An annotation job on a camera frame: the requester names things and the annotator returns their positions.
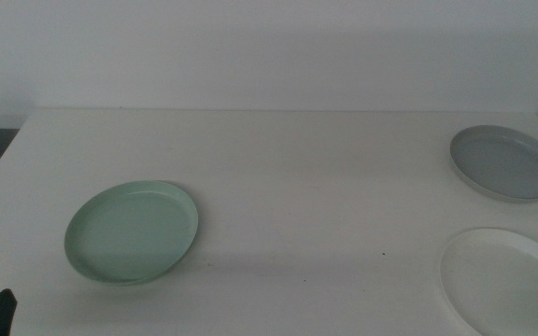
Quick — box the white shallow bowl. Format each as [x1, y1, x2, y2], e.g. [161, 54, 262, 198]
[438, 227, 538, 336]

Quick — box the pale green shallow bowl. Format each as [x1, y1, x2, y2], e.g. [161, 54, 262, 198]
[64, 179, 200, 287]

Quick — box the grey shallow bowl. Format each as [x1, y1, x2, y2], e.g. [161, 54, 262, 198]
[448, 124, 538, 204]

